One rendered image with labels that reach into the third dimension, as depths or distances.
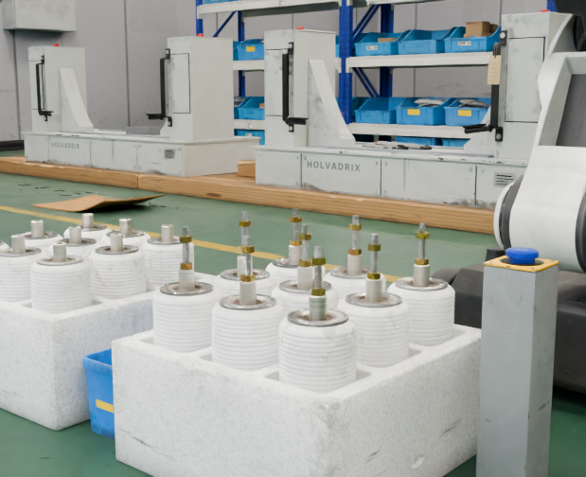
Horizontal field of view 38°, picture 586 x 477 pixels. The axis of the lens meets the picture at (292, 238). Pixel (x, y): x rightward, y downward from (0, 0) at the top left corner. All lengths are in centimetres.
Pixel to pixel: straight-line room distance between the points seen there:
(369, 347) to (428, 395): 10
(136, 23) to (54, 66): 322
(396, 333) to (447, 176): 229
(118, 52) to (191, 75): 419
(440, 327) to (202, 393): 35
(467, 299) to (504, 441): 44
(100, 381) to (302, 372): 42
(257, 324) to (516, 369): 33
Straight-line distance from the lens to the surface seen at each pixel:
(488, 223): 320
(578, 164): 131
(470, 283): 152
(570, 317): 143
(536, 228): 130
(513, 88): 328
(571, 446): 137
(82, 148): 517
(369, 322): 109
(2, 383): 151
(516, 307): 107
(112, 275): 147
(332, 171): 372
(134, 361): 119
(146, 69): 881
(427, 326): 120
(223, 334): 109
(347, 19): 706
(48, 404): 140
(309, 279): 119
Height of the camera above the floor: 53
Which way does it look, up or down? 10 degrees down
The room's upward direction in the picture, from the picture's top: straight up
